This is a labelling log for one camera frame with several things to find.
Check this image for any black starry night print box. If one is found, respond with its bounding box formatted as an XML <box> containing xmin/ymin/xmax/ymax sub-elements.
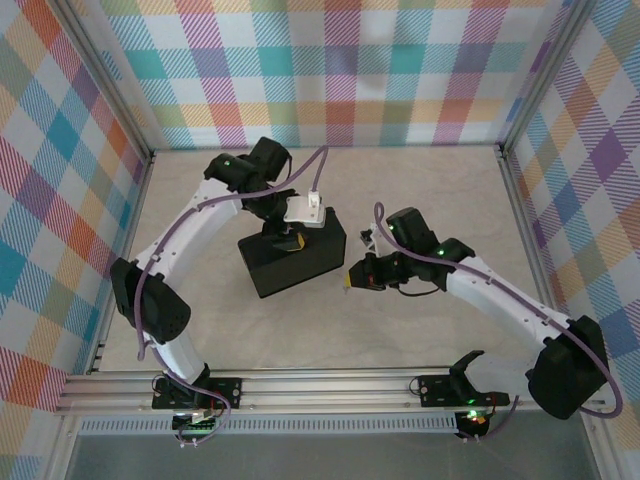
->
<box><xmin>237</xmin><ymin>214</ymin><xmax>348</xmax><ymax>300</ymax></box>

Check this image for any right orange-lit controller board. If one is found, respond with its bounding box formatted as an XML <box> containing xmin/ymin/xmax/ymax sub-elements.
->
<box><xmin>457</xmin><ymin>408</ymin><xmax>490</xmax><ymax>437</ymax></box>

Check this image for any left green-lit controller board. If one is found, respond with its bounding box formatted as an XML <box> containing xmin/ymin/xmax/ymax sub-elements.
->
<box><xmin>172</xmin><ymin>409</ymin><xmax>221</xmax><ymax>434</ymax></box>

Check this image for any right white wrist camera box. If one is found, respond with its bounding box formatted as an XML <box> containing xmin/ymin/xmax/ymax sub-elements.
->
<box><xmin>359</xmin><ymin>223</ymin><xmax>384</xmax><ymax>252</ymax></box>

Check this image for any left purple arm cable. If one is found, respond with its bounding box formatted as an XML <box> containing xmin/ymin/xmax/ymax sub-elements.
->
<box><xmin>133</xmin><ymin>145</ymin><xmax>330</xmax><ymax>448</ymax></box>

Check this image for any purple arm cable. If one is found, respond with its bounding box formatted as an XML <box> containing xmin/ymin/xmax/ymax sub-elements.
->
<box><xmin>133</xmin><ymin>145</ymin><xmax>330</xmax><ymax>448</ymax></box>
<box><xmin>374</xmin><ymin>200</ymin><xmax>624</xmax><ymax>444</ymax></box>

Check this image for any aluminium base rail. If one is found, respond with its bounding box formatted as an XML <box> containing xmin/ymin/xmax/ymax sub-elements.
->
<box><xmin>53</xmin><ymin>366</ymin><xmax>607</xmax><ymax>416</ymax></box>

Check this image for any aluminium side rail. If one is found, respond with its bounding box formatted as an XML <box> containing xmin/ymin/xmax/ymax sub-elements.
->
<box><xmin>497</xmin><ymin>143</ymin><xmax>574</xmax><ymax>369</ymax></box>
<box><xmin>85</xmin><ymin>149</ymin><xmax>157</xmax><ymax>376</ymax></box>

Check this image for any grey slotted cable duct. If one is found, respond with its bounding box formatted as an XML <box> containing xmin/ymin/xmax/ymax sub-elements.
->
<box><xmin>77</xmin><ymin>416</ymin><xmax>460</xmax><ymax>436</ymax></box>

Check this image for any aluminium frame post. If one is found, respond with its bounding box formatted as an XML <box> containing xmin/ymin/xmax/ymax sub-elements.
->
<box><xmin>58</xmin><ymin>0</ymin><xmax>157</xmax><ymax>160</ymax></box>
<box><xmin>498</xmin><ymin>0</ymin><xmax>601</xmax><ymax>154</ymax></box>

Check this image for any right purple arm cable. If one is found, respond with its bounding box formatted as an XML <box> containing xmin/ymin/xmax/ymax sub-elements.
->
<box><xmin>374</xmin><ymin>200</ymin><xmax>624</xmax><ymax>444</ymax></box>

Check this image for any aluminium frame leg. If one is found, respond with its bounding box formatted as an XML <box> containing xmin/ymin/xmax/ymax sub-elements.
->
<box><xmin>582</xmin><ymin>409</ymin><xmax>619</xmax><ymax>480</ymax></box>
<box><xmin>43</xmin><ymin>414</ymin><xmax>84</xmax><ymax>480</ymax></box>

